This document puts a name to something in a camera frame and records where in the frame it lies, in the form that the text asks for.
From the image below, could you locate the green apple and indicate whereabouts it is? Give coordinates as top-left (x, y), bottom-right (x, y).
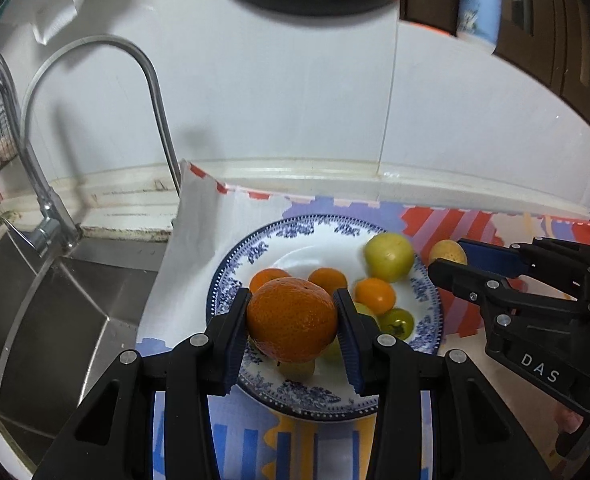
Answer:
top-left (365, 232), bottom-right (415, 282)

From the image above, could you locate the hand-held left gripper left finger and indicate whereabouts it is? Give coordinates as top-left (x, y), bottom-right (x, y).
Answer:
top-left (32, 287), bottom-right (253, 480)

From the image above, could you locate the light blue plastic bottle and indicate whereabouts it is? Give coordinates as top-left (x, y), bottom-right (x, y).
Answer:
top-left (456, 0), bottom-right (502, 55)

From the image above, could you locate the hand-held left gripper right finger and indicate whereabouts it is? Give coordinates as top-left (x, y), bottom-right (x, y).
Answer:
top-left (331, 287), bottom-right (541, 480)

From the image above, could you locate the stainless steel sink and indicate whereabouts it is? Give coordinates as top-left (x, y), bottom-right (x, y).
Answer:
top-left (0, 230), bottom-right (176, 463)

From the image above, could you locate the small green tomato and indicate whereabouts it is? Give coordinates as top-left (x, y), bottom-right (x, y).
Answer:
top-left (377, 308), bottom-right (416, 339)

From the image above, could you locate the steel kitchen faucet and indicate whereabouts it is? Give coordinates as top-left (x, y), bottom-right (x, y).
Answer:
top-left (0, 35), bottom-right (182, 256)

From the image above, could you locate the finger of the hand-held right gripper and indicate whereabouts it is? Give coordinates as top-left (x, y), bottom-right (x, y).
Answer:
top-left (458, 236), bottom-right (590, 306)
top-left (427, 258), bottom-right (590, 346)

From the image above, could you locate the orange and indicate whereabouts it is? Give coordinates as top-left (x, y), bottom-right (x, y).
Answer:
top-left (307, 267), bottom-right (348, 298)
top-left (250, 268), bottom-right (292, 293)
top-left (353, 277), bottom-right (396, 315)
top-left (246, 277), bottom-right (338, 363)

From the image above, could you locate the small yellowish brown fruit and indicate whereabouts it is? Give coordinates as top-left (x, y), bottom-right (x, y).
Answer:
top-left (427, 239), bottom-right (468, 267)

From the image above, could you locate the colourful patterned table mat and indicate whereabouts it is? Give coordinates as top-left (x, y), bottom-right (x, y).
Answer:
top-left (137, 160), bottom-right (590, 480)

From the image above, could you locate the blue patterned white plate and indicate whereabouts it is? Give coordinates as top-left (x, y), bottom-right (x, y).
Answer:
top-left (206, 215), bottom-right (443, 416)

